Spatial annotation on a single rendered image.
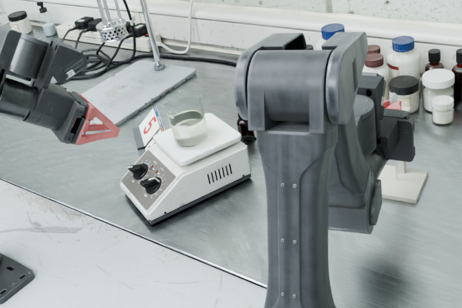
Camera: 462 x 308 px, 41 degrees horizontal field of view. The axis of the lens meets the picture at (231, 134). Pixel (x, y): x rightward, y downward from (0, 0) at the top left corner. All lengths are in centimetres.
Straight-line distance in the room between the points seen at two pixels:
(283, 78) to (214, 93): 88
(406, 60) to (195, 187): 48
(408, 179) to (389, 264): 19
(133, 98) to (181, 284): 63
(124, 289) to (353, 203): 38
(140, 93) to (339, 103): 99
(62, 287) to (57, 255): 8
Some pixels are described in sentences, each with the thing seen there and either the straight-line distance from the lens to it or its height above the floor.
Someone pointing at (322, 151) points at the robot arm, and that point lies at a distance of 52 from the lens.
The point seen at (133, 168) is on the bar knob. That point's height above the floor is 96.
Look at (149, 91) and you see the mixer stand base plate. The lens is 145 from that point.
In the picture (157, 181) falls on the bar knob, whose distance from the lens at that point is 102.
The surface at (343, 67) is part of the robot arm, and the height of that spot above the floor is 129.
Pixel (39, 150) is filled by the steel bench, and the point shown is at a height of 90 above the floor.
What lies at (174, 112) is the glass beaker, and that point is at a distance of 100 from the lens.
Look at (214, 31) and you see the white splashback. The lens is 159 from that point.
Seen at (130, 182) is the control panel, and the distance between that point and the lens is 108.
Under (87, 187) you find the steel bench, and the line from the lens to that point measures 118.
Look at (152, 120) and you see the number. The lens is 128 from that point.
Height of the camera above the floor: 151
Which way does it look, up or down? 30 degrees down
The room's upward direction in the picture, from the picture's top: 11 degrees counter-clockwise
